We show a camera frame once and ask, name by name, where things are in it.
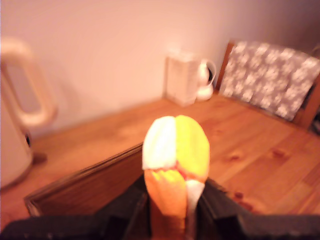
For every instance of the grey paw print cloth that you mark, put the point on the grey paw print cloth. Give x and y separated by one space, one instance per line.
265 77

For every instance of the white carton box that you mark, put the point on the white carton box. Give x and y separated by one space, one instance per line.
180 77

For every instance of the cardboard dice tower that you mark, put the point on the cardboard dice tower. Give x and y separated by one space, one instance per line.
95 185

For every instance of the orange white yellow footbag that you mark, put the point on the orange white yellow footbag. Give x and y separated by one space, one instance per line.
182 145

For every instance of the small white round camera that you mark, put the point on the small white round camera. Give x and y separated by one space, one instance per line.
206 91

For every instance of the wooden chair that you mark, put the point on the wooden chair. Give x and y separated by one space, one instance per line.
224 67

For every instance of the cream electric kettle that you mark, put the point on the cream electric kettle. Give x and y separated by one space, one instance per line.
12 150

